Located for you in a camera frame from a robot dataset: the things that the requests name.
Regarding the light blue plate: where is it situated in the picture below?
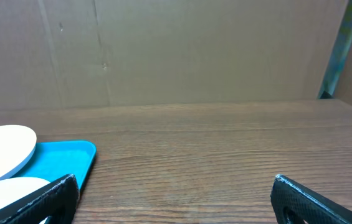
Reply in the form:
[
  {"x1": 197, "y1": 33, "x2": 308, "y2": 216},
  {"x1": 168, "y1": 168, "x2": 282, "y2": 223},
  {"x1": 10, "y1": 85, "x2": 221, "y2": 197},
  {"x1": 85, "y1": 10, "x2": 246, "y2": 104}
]
[{"x1": 0, "y1": 177, "x2": 50, "y2": 209}]

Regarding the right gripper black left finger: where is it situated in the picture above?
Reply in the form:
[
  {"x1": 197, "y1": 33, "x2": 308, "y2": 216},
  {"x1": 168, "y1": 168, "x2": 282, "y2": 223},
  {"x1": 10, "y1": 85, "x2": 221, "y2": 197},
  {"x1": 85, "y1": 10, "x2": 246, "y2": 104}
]
[{"x1": 0, "y1": 174, "x2": 79, "y2": 224}]

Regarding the teal plastic tray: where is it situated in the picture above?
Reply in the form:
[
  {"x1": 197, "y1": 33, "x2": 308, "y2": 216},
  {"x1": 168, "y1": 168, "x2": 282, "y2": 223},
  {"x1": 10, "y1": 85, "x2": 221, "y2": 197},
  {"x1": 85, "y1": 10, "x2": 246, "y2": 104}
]
[{"x1": 14, "y1": 140, "x2": 97, "y2": 190}]

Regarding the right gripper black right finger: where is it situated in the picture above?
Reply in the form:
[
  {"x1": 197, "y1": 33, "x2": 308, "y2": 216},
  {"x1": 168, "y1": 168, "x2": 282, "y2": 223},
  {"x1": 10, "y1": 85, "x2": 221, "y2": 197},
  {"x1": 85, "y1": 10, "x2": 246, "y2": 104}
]
[{"x1": 270, "y1": 174, "x2": 352, "y2": 224}]

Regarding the white plate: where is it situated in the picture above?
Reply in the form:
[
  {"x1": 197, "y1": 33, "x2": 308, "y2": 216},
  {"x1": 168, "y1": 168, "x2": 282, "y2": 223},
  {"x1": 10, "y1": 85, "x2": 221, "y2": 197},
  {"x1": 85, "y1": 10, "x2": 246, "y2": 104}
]
[{"x1": 0, "y1": 125, "x2": 37, "y2": 180}]

